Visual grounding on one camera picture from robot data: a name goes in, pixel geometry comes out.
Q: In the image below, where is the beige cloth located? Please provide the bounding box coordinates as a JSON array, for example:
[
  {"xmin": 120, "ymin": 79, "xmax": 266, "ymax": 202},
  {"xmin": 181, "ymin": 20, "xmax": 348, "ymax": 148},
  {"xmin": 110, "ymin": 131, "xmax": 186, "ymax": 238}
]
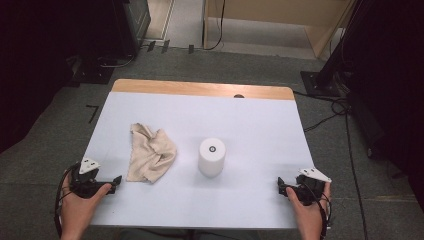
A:
[{"xmin": 125, "ymin": 122, "xmax": 178, "ymax": 185}]

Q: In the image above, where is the person's lap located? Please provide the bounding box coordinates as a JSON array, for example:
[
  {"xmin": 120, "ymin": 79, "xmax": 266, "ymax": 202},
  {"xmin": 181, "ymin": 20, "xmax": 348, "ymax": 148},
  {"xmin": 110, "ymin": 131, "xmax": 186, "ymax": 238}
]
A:
[{"xmin": 116, "ymin": 228, "xmax": 262, "ymax": 240}]

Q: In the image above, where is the light wooden shelf unit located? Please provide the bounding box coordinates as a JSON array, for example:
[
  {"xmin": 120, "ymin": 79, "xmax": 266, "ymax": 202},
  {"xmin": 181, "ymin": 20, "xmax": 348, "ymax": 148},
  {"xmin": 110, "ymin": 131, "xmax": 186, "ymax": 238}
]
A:
[{"xmin": 202, "ymin": 0, "xmax": 355, "ymax": 60}]

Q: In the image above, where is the wooden table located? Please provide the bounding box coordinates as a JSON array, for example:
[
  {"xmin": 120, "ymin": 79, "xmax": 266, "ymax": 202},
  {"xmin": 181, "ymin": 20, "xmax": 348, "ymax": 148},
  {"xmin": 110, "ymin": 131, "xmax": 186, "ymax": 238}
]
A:
[{"xmin": 83, "ymin": 78, "xmax": 316, "ymax": 232}]

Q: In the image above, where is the dark curtain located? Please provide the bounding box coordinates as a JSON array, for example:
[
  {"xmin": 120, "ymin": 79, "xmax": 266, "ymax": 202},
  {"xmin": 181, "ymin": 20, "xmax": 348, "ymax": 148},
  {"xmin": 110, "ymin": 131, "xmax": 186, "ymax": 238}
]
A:
[
  {"xmin": 0, "ymin": 0, "xmax": 116, "ymax": 155},
  {"xmin": 343, "ymin": 0, "xmax": 424, "ymax": 213}
]

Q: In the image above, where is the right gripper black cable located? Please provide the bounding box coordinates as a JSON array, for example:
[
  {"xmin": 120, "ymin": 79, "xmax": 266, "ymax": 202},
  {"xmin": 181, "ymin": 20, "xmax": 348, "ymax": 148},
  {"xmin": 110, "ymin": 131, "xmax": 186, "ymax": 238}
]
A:
[{"xmin": 304, "ymin": 181, "xmax": 334, "ymax": 240}]

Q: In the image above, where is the long black floor cable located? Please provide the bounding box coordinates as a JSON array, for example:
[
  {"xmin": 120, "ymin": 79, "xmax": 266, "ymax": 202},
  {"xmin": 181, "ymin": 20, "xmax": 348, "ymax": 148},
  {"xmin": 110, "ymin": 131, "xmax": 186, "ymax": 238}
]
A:
[{"xmin": 344, "ymin": 113, "xmax": 370, "ymax": 240}]

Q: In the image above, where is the black flat base plate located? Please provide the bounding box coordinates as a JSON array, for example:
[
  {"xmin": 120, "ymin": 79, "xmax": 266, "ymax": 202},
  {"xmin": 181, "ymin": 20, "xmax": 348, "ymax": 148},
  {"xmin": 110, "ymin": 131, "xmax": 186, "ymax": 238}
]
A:
[{"xmin": 70, "ymin": 56, "xmax": 116, "ymax": 85}]

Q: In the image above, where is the person's left hand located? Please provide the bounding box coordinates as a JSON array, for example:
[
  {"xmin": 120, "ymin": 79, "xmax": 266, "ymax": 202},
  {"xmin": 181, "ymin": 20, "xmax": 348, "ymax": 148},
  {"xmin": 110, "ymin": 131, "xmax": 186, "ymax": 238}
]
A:
[{"xmin": 59, "ymin": 174, "xmax": 113, "ymax": 240}]

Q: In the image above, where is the looped black floor cable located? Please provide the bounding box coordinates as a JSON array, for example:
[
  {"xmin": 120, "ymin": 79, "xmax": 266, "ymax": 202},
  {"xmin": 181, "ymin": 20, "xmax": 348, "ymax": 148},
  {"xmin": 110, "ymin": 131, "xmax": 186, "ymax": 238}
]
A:
[{"xmin": 293, "ymin": 89, "xmax": 352, "ymax": 133}]

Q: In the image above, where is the person's right hand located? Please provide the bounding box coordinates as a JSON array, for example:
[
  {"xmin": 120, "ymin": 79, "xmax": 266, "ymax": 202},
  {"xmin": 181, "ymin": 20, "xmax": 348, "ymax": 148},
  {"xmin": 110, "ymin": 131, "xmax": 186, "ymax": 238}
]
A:
[{"xmin": 285, "ymin": 182, "xmax": 332, "ymax": 240}]

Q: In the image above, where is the white table mat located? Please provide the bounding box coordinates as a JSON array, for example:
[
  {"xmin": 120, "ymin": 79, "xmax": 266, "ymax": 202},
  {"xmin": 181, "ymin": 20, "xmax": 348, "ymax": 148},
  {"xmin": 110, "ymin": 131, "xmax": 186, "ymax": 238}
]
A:
[{"xmin": 83, "ymin": 91, "xmax": 316, "ymax": 230}]

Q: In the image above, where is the black metal stand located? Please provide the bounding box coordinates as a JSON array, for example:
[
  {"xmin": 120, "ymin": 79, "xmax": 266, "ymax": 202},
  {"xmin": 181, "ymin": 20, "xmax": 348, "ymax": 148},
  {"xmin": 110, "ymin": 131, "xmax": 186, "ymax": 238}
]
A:
[{"xmin": 299, "ymin": 0, "xmax": 368, "ymax": 99}]

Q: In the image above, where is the hanging black cable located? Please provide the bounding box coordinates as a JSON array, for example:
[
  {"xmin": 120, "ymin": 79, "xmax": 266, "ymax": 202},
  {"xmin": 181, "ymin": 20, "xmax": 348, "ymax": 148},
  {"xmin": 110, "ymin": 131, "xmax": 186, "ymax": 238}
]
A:
[{"xmin": 202, "ymin": 0, "xmax": 227, "ymax": 52}]

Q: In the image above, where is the thin black floor cable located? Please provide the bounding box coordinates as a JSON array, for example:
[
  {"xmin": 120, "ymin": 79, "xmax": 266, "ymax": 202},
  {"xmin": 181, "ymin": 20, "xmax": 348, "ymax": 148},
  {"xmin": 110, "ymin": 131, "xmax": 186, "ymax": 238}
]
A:
[{"xmin": 97, "ymin": 53, "xmax": 137, "ymax": 70}]

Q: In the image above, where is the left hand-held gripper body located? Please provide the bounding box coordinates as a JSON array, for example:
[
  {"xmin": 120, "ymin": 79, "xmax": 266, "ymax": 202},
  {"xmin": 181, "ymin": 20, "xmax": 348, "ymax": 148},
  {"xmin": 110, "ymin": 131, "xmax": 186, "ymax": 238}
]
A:
[{"xmin": 69, "ymin": 157, "xmax": 117, "ymax": 200}]

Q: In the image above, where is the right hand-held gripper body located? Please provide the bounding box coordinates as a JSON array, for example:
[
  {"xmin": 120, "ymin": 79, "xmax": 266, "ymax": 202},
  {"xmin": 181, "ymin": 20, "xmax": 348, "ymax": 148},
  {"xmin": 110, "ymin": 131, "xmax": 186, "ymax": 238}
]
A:
[{"xmin": 285, "ymin": 167, "xmax": 333, "ymax": 206}]

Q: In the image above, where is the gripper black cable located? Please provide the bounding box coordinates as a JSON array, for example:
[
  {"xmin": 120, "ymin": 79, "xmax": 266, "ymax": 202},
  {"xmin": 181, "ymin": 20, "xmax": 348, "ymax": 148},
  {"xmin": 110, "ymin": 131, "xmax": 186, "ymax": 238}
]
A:
[
  {"xmin": 304, "ymin": 181, "xmax": 334, "ymax": 240},
  {"xmin": 53, "ymin": 162, "xmax": 82, "ymax": 238}
]

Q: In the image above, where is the black cabinet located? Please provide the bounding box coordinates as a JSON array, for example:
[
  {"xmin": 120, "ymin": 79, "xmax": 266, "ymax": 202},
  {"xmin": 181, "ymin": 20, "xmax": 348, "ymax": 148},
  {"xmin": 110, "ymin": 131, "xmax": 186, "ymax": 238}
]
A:
[{"xmin": 111, "ymin": 0, "xmax": 152, "ymax": 60}]

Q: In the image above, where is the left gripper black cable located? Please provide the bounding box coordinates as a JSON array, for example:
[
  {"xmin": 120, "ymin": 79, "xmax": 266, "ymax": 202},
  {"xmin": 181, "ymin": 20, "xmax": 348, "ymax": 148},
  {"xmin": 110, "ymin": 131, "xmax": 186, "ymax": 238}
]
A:
[{"xmin": 53, "ymin": 162, "xmax": 82, "ymax": 238}]

